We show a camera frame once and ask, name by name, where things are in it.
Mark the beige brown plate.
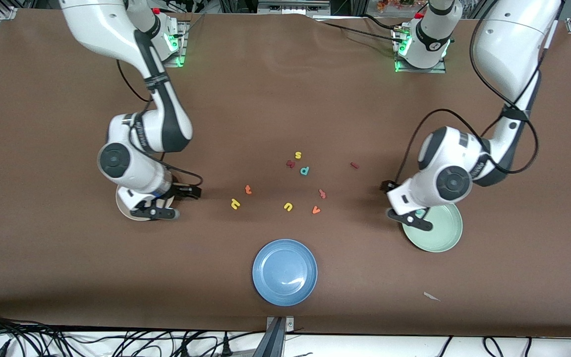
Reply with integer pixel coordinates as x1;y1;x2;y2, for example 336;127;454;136
116;191;177;221

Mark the pale green plate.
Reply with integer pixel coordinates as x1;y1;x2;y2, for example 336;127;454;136
402;202;463;253

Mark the brown paper table cover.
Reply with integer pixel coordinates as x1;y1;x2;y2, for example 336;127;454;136
0;9;571;339

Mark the blue plate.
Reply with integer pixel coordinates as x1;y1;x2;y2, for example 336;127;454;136
252;239;318;306

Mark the grey electronics box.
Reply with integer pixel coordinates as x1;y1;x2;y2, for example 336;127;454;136
257;0;331;15

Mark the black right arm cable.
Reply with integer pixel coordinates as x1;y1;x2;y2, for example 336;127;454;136
116;59;203;186

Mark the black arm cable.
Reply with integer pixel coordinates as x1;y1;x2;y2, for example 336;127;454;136
396;0;540;191
116;59;203;186

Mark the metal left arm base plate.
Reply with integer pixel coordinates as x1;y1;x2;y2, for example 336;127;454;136
394;27;447;74

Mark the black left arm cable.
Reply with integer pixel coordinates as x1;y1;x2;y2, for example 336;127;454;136
396;0;540;191

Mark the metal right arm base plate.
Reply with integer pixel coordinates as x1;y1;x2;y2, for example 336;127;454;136
159;20;188;67

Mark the black cable on table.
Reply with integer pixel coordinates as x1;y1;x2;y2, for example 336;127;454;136
315;15;406;44

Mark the metal table edge bracket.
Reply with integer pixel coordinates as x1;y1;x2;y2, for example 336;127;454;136
252;316;295;357

